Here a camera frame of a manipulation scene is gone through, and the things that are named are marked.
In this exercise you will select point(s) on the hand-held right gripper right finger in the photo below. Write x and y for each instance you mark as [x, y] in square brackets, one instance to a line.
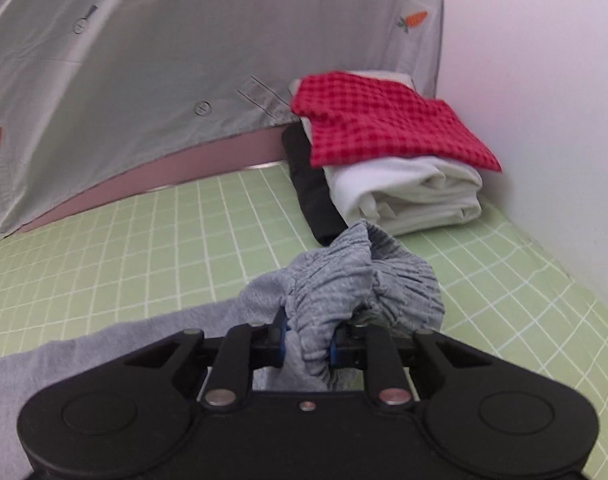
[334, 349]

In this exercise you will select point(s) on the grey sweatpants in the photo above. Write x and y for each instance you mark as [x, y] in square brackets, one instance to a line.
[334, 285]

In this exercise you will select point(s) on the red checked folded cloth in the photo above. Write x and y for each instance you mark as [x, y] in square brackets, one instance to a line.
[383, 120]

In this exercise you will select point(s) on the green grid mat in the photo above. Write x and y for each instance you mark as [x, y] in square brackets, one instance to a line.
[134, 250]

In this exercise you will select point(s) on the black folded garment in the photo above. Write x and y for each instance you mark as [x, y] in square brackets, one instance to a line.
[314, 195]

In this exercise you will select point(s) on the grey printed sheet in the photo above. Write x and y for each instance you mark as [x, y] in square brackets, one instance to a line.
[159, 60]

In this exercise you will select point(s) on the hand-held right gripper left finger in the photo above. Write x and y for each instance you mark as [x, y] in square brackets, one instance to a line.
[282, 342]

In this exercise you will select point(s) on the white folded garment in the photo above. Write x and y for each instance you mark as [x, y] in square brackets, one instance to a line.
[413, 195]

